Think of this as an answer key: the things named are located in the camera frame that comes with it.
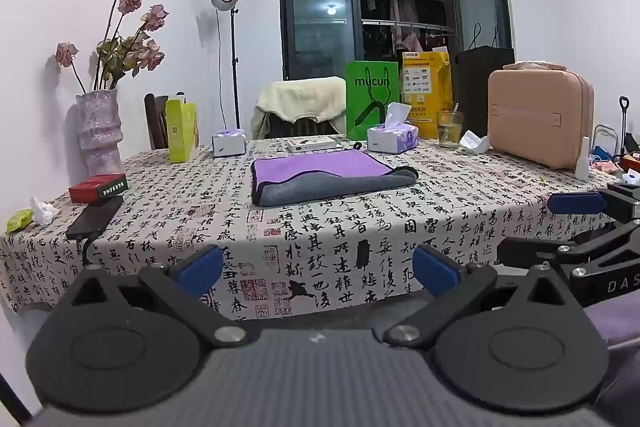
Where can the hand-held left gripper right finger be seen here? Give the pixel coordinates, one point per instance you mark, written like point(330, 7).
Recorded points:
point(436, 271)

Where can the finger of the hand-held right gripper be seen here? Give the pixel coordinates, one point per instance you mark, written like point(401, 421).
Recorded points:
point(540, 249)
point(575, 203)

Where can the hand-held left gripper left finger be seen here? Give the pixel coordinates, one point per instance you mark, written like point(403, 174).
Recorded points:
point(200, 269)

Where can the purple and grey towel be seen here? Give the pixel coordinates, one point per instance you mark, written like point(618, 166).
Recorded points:
point(320, 177)

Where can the small white bottle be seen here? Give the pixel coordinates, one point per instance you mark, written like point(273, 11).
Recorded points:
point(583, 162)

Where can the purple cloth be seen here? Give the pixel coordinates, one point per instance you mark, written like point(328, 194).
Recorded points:
point(617, 322)

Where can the pink suitcase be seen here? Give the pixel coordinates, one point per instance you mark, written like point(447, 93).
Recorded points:
point(540, 117)

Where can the calligraphy print tablecloth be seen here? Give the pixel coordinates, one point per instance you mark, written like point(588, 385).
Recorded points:
point(350, 227)

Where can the black phone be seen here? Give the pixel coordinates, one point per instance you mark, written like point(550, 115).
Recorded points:
point(95, 217)

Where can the crumpled white paper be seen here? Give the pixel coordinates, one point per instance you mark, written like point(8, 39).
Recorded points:
point(474, 142)

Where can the small white tissue box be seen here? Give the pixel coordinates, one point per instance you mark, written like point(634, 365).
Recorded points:
point(228, 144)

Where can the red flat box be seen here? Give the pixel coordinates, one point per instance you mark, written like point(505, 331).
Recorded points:
point(97, 188)

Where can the glass cup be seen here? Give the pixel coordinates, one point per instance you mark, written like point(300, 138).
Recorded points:
point(449, 134)

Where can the yellow-green paper bag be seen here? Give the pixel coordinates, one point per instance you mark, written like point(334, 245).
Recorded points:
point(181, 132)

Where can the white purple tissue box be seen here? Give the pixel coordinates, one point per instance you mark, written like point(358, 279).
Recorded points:
point(392, 138)

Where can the spoon in glass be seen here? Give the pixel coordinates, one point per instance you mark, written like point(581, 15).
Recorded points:
point(454, 112)

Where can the dark wooden chair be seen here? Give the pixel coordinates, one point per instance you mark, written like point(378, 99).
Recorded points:
point(155, 122)

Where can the black tote bag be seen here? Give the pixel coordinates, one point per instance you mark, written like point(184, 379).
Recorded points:
point(482, 77)

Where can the flat white box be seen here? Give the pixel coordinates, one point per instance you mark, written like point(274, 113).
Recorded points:
point(311, 144)

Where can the crumpled white tissue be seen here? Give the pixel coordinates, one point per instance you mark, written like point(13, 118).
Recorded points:
point(42, 212)

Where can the speckled pink vase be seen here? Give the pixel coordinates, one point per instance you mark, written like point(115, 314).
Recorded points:
point(99, 132)

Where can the chair under cream blanket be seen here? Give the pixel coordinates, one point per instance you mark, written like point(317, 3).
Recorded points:
point(305, 128)

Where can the yellow printed bag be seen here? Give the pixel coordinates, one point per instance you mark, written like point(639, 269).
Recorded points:
point(425, 87)

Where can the green paper bag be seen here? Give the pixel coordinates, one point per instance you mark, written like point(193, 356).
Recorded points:
point(372, 97)

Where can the green snack packet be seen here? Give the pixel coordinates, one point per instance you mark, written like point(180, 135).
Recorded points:
point(19, 222)

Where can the cream blanket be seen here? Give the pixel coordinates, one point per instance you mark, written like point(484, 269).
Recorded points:
point(300, 99)

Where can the dried pink roses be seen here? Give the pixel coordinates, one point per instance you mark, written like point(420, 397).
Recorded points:
point(132, 37)

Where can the hanging pink clothes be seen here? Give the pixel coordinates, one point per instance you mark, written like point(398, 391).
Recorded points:
point(405, 17)

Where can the dark sliding glass door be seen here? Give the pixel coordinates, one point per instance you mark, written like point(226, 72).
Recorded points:
point(320, 7)

